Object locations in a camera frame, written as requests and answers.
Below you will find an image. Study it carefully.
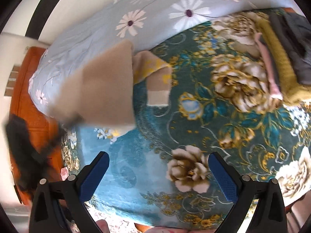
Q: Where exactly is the beige fuzzy sweater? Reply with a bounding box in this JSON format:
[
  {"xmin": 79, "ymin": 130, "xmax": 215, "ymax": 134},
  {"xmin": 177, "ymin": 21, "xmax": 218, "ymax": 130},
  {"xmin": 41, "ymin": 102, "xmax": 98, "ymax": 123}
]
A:
[{"xmin": 48, "ymin": 40, "xmax": 172, "ymax": 135}]

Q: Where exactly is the orange wooden headboard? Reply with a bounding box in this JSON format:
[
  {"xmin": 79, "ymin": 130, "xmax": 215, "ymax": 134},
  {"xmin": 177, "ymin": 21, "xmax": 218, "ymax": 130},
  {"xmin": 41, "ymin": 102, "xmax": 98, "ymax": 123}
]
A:
[{"xmin": 9, "ymin": 46, "xmax": 64, "ymax": 206}]

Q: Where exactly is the pink folded garment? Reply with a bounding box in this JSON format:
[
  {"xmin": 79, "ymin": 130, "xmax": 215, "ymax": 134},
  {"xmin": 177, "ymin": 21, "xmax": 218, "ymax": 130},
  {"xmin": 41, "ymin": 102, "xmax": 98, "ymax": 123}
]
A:
[{"xmin": 254, "ymin": 33, "xmax": 283, "ymax": 100}]

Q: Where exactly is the teal floral bed blanket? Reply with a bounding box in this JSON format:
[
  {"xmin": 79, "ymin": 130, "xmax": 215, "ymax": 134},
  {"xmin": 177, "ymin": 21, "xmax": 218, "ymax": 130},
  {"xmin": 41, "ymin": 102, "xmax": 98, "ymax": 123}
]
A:
[{"xmin": 62, "ymin": 9, "xmax": 310, "ymax": 230}]

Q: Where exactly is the mustard yellow knit garment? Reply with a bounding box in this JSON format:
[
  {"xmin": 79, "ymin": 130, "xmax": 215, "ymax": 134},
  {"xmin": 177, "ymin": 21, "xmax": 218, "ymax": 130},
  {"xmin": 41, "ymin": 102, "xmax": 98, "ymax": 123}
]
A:
[{"xmin": 256, "ymin": 19, "xmax": 310, "ymax": 106}]

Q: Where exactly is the light blue daisy duvet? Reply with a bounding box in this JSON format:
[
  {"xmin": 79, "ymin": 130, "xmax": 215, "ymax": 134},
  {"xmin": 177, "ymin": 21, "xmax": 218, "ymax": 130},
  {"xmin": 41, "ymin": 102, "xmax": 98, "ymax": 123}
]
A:
[{"xmin": 28, "ymin": 0, "xmax": 291, "ymax": 114}]

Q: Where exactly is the dark grey folded garment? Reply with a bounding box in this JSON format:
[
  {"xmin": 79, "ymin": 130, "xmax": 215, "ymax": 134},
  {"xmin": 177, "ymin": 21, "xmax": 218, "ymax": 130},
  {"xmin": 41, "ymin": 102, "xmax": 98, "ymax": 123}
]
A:
[{"xmin": 269, "ymin": 12, "xmax": 310, "ymax": 86}]

